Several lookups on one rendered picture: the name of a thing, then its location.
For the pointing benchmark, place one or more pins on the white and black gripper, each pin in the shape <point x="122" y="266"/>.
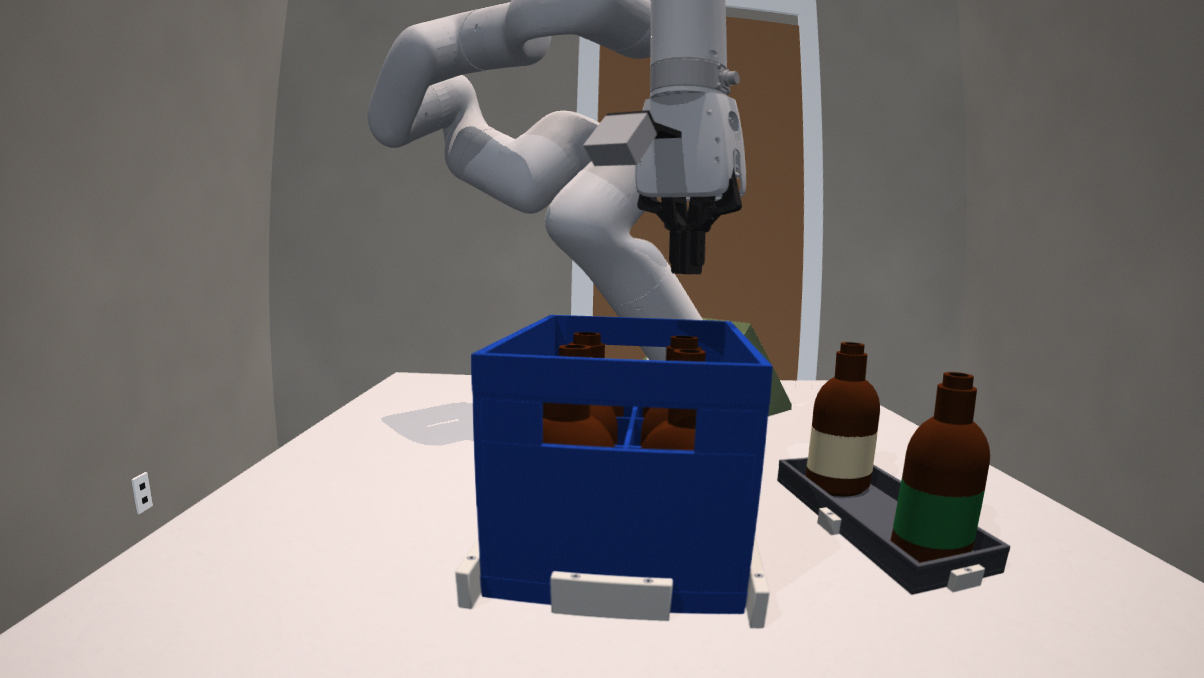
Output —
<point x="698" y="166"/>

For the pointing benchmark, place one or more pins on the blue crate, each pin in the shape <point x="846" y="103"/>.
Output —
<point x="689" y="516"/>

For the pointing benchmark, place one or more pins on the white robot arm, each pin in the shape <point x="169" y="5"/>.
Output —
<point x="591" y="216"/>

